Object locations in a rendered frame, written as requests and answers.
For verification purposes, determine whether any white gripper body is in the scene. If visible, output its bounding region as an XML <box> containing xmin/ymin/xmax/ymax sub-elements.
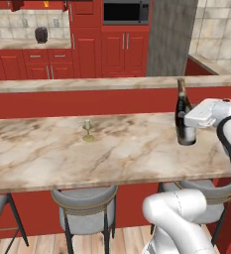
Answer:
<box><xmin>183</xmin><ymin>98</ymin><xmax>219</xmax><ymax>129</ymax></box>

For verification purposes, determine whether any dark wine bottle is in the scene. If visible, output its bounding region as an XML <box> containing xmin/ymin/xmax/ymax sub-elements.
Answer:
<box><xmin>174</xmin><ymin>77</ymin><xmax>197</xmax><ymax>147</ymax></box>

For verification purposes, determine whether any white candle on brass holder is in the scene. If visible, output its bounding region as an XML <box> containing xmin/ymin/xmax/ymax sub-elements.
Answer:
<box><xmin>81</xmin><ymin>119</ymin><xmax>95</xmax><ymax>143</ymax></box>

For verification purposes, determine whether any grey fridge panel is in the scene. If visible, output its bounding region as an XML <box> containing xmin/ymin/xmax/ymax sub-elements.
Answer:
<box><xmin>146</xmin><ymin>0</ymin><xmax>199</xmax><ymax>77</ymax></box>

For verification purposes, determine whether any black microwave oven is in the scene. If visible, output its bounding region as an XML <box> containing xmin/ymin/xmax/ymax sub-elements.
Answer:
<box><xmin>102</xmin><ymin>0</ymin><xmax>152</xmax><ymax>27</ymax></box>

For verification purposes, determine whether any red kitchen cupboard run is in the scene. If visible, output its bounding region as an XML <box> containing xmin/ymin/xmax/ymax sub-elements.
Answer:
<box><xmin>0</xmin><ymin>0</ymin><xmax>151</xmax><ymax>81</ymax></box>

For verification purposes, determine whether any dark round jar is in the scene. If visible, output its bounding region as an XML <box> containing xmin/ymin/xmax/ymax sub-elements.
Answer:
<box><xmin>34</xmin><ymin>26</ymin><xmax>50</xmax><ymax>45</ymax></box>

